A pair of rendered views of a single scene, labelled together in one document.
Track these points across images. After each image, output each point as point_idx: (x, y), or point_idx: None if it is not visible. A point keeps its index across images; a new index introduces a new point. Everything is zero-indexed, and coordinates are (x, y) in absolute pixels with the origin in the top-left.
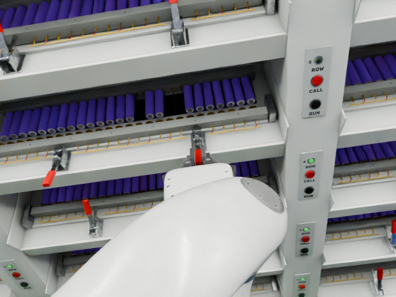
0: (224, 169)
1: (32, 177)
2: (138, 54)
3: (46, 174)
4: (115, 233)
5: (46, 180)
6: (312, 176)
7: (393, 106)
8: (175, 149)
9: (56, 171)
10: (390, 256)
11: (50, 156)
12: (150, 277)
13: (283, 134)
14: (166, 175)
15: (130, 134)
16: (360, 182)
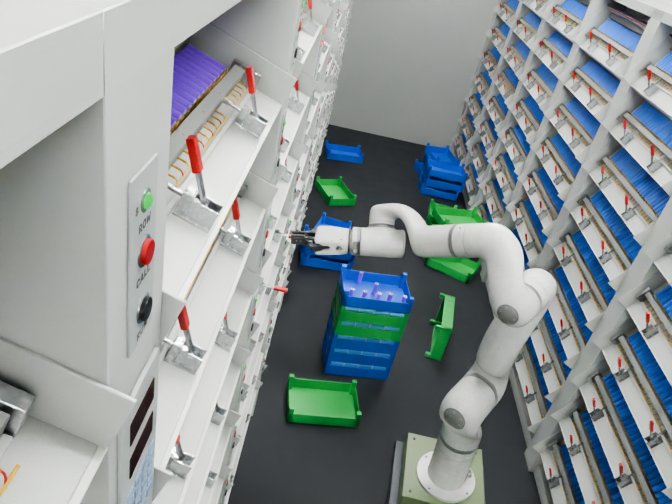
0: (325, 226)
1: (258, 306)
2: (285, 191)
3: (260, 299)
4: (254, 338)
5: (283, 288)
6: (288, 231)
7: None
8: (272, 246)
9: (261, 293)
10: (282, 271)
11: None
12: (417, 215)
13: (287, 212)
14: (320, 241)
15: None
16: None
